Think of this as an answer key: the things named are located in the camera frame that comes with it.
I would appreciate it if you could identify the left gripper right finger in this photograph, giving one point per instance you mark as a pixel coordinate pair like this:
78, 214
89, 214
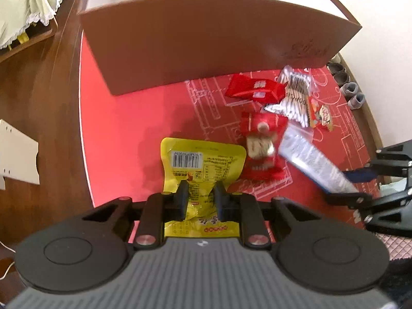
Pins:
243, 209

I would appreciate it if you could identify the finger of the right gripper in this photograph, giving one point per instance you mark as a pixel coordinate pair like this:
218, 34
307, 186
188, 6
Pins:
348, 199
361, 175

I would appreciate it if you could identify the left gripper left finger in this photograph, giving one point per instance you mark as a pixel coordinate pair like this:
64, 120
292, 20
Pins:
155, 212

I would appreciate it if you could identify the yellow barcode snack packet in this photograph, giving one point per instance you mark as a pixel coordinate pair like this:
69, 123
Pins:
201, 164

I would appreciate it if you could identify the blue white cream tube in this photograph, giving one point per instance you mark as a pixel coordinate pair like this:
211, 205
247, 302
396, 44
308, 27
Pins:
298, 150

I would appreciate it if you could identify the small red white sachet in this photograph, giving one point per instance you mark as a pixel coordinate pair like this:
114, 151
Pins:
319, 115

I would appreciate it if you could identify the red hawthorn snack packet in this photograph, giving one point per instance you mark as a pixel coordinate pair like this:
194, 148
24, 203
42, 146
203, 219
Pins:
262, 133

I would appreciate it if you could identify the cotton swab bag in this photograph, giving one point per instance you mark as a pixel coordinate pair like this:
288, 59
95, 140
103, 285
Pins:
294, 105

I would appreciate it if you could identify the red candy packet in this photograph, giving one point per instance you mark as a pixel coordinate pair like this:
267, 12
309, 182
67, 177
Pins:
264, 91

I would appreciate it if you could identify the grey slippers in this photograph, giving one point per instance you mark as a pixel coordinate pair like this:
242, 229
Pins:
348, 88

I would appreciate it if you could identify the white shelf board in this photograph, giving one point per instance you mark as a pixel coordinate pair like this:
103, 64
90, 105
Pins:
18, 156

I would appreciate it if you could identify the brown white cardboard box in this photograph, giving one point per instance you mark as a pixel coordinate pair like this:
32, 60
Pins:
140, 44

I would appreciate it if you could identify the green covered sofa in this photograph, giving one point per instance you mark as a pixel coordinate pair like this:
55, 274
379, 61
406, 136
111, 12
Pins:
18, 15

